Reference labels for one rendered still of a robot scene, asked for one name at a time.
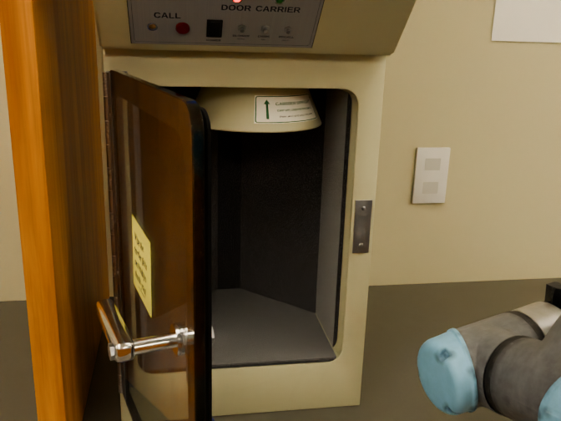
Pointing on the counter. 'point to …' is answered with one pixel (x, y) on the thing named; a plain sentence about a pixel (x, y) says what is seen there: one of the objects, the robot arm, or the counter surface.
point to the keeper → (361, 225)
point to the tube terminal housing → (252, 78)
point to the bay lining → (283, 209)
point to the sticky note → (141, 264)
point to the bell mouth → (259, 109)
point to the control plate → (303, 29)
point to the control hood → (114, 22)
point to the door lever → (111, 321)
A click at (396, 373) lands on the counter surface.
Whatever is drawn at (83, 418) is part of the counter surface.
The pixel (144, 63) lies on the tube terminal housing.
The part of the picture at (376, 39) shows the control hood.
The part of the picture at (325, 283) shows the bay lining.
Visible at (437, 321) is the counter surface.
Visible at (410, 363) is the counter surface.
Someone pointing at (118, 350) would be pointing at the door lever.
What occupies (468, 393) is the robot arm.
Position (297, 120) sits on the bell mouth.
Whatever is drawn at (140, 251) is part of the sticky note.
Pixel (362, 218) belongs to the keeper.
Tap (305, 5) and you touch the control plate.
